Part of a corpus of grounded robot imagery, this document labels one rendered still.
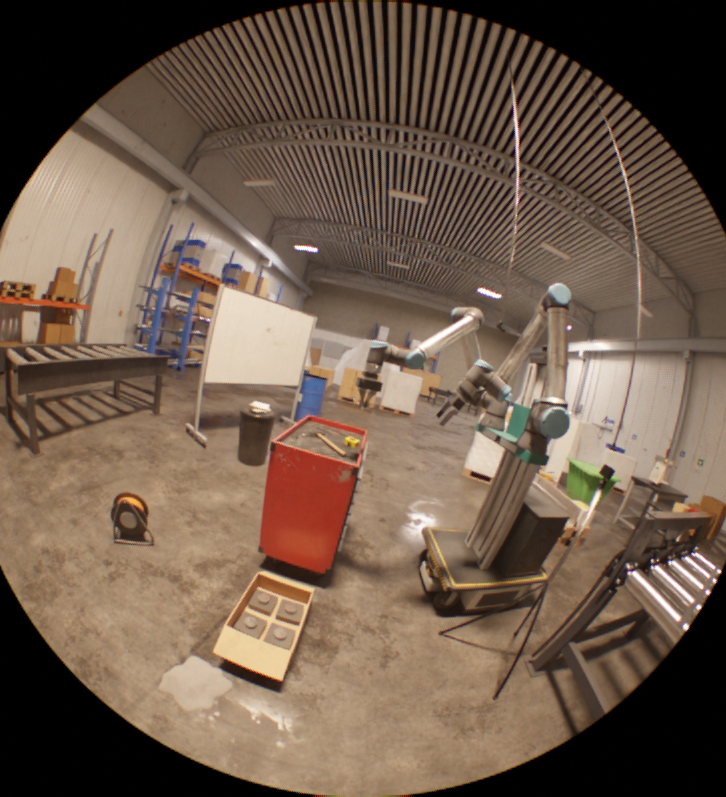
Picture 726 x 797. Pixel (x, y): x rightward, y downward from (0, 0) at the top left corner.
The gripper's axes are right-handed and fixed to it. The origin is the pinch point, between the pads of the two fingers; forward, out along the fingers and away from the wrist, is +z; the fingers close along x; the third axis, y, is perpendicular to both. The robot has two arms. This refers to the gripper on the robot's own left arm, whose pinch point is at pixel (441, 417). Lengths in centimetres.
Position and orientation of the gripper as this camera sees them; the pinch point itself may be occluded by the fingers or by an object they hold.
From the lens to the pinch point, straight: 132.2
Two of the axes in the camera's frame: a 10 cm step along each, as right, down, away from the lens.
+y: -7.9, -6.1, -0.3
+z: -6.0, 7.6, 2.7
